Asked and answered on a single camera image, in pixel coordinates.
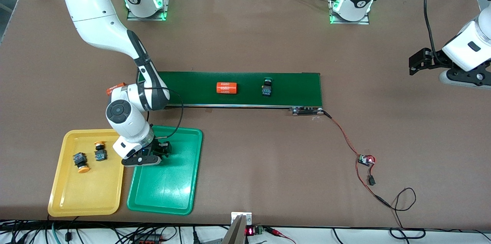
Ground red black motor wire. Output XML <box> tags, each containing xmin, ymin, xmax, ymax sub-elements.
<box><xmin>322</xmin><ymin>110</ymin><xmax>364</xmax><ymax>158</ymax></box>

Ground red black power wire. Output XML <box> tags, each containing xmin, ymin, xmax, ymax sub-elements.
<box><xmin>356</xmin><ymin>163</ymin><xmax>392</xmax><ymax>209</ymax></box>

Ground yellow mushroom push button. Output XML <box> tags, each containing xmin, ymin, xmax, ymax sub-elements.
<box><xmin>72</xmin><ymin>152</ymin><xmax>91</xmax><ymax>174</ymax></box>
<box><xmin>94</xmin><ymin>141</ymin><xmax>107</xmax><ymax>162</ymax></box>

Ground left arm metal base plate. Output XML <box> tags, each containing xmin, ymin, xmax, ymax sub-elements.
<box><xmin>329</xmin><ymin>0</ymin><xmax>371</xmax><ymax>25</ymax></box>

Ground red clip leads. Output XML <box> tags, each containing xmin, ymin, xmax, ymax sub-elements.
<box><xmin>265</xmin><ymin>227</ymin><xmax>297</xmax><ymax>244</ymax></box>

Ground thin black looped cable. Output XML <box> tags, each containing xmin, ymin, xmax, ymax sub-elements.
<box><xmin>384</xmin><ymin>187</ymin><xmax>426</xmax><ymax>240</ymax></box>

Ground grey metal stand bar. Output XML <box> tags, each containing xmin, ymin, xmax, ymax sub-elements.
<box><xmin>222</xmin><ymin>215</ymin><xmax>247</xmax><ymax>244</ymax></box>

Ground yellow plastic tray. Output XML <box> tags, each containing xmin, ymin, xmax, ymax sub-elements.
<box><xmin>47</xmin><ymin>128</ymin><xmax>128</xmax><ymax>218</ymax></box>

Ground silver metal mounting bracket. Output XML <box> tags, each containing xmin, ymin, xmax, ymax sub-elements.
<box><xmin>231</xmin><ymin>212</ymin><xmax>252</xmax><ymax>224</ymax></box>

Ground green conveyor belt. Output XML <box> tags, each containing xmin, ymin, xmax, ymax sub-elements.
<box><xmin>136</xmin><ymin>71</ymin><xmax>325</xmax><ymax>116</ymax></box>

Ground green plastic tray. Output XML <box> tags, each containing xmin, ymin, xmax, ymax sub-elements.
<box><xmin>127</xmin><ymin>125</ymin><xmax>203</xmax><ymax>216</ymax></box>

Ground green mushroom push button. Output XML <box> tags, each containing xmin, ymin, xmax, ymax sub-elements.
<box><xmin>262</xmin><ymin>77</ymin><xmax>274</xmax><ymax>97</ymax></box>

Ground orange cylinder with white print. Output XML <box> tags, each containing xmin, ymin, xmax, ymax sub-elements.
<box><xmin>216</xmin><ymin>82</ymin><xmax>238</xmax><ymax>94</ymax></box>
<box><xmin>106</xmin><ymin>82</ymin><xmax>127</xmax><ymax>97</ymax></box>

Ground long black gripper cable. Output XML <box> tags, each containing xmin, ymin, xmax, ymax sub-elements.
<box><xmin>423</xmin><ymin>0</ymin><xmax>445</xmax><ymax>64</ymax></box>
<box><xmin>142</xmin><ymin>87</ymin><xmax>185</xmax><ymax>140</ymax></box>

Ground black box with orange parts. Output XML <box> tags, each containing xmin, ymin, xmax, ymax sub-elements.
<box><xmin>132</xmin><ymin>234</ymin><xmax>162</xmax><ymax>244</ymax></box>

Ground small motor controller board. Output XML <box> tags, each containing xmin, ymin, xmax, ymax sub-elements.
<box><xmin>358</xmin><ymin>153</ymin><xmax>376</xmax><ymax>167</ymax></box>

